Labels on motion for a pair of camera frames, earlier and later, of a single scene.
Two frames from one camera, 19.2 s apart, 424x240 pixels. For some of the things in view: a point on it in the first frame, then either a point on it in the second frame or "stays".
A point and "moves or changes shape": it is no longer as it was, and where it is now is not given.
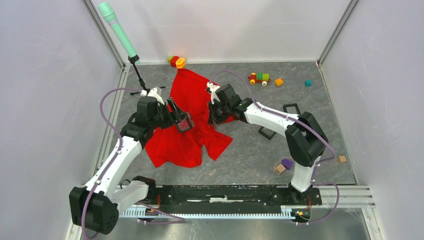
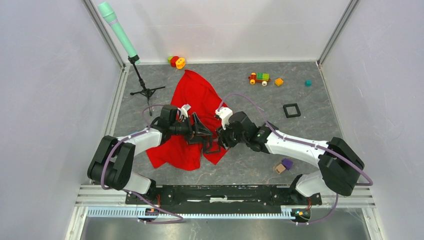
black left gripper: (177, 114) to (198, 129)
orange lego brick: (278, 82) stays
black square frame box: (186, 125) moves or changes shape
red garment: (168, 147) stays
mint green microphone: (110, 17) stays
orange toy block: (180, 63) stays
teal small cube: (308, 83) stays
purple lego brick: (288, 163) stays
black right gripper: (212, 118) to (222, 132)
